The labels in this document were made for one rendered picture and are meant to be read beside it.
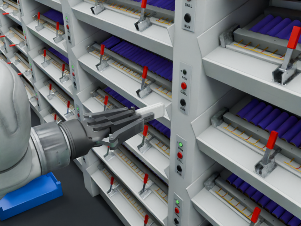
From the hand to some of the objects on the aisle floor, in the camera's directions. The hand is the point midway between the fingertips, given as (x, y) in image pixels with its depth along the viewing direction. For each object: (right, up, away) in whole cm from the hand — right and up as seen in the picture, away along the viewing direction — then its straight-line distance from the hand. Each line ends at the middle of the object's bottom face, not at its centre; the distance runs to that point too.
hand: (150, 113), depth 71 cm
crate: (-63, -42, +91) cm, 119 cm away
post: (-64, -11, +149) cm, 163 cm away
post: (+16, -66, +48) cm, 83 cm away
